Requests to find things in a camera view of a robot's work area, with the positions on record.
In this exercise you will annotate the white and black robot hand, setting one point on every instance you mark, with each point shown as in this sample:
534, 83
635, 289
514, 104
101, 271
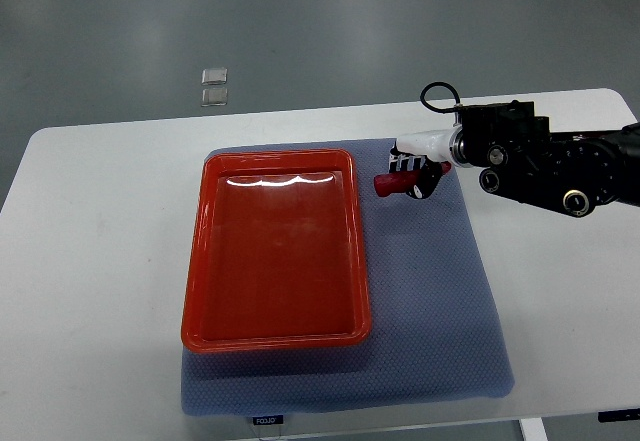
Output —
426, 154

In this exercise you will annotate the upper silver floor plate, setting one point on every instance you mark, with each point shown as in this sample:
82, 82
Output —
214, 76

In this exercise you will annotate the red plastic tray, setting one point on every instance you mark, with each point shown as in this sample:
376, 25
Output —
278, 258

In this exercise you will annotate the black table control panel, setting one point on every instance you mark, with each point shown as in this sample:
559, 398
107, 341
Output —
619, 416

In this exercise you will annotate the lower silver floor plate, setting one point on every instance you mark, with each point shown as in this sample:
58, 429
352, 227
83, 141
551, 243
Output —
214, 96

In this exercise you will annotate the black label tag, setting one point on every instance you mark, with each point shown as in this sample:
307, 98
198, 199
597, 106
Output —
269, 420

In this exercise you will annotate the white table leg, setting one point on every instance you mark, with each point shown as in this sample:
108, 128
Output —
532, 429

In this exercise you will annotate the blue-grey textured mat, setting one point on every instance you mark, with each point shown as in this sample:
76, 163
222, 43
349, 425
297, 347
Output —
436, 332

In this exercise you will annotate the silver floor plate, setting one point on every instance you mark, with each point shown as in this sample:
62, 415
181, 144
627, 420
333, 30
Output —
214, 96
214, 76

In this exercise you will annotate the red pepper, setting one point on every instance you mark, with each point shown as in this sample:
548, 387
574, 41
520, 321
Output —
392, 182

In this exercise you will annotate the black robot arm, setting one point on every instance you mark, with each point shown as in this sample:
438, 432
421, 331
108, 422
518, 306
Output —
520, 159

